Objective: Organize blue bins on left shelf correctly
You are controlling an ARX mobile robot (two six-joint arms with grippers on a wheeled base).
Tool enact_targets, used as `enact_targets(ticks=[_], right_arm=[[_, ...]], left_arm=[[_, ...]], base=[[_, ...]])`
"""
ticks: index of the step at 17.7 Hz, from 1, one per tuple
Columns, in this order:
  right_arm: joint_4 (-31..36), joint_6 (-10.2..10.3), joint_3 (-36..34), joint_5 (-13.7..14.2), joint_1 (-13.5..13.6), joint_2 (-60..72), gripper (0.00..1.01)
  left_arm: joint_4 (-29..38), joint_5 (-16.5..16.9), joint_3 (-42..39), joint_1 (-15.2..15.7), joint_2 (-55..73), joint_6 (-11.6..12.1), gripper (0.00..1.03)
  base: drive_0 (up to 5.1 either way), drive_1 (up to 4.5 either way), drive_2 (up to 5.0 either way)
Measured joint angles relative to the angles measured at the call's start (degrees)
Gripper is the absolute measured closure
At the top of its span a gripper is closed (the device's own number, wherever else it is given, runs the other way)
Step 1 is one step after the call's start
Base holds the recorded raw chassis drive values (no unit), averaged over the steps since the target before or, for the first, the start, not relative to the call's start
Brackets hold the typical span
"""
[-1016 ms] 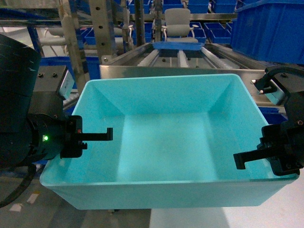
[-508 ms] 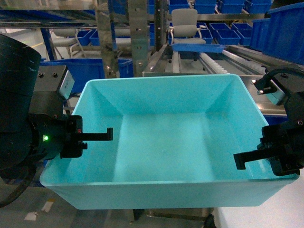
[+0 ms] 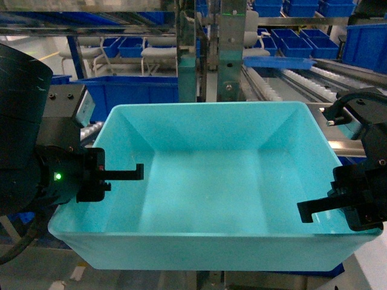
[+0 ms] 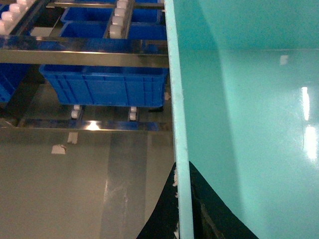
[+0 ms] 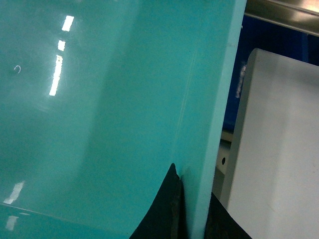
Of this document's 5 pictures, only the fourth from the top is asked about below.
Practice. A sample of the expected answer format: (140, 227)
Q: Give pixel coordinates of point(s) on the light teal plastic bin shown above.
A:
(245, 98)

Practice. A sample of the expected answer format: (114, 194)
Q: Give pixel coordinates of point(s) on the blue crate lower shelf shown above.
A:
(107, 86)

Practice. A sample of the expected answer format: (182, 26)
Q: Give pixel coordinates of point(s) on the steel shelf front rail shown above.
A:
(83, 51)

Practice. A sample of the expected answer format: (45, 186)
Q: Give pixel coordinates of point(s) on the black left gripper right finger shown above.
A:
(212, 219)

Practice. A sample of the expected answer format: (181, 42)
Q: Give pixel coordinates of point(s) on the white roller conveyor track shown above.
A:
(120, 20)

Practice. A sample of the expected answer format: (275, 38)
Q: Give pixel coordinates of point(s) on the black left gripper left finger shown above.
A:
(164, 220)

